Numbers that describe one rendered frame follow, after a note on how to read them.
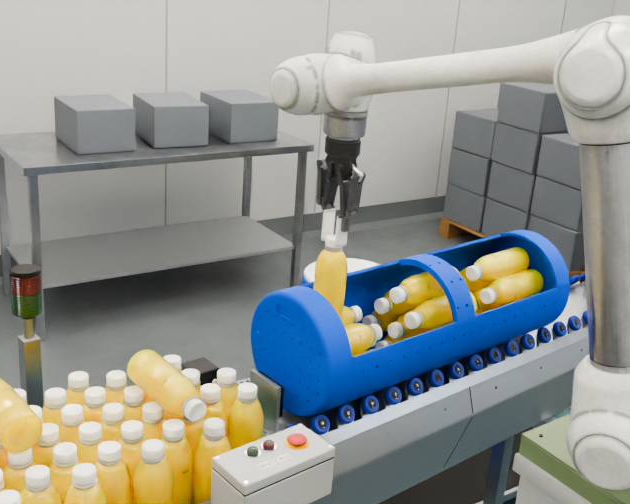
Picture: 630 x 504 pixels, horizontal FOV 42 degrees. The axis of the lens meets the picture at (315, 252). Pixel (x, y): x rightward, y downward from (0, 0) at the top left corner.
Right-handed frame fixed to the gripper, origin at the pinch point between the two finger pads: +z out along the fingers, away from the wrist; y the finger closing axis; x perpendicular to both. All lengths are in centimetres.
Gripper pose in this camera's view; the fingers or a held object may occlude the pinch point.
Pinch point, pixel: (334, 228)
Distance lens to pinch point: 180.5
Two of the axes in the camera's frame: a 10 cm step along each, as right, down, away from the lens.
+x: -7.7, 1.6, -6.2
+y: -6.4, -3.1, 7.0
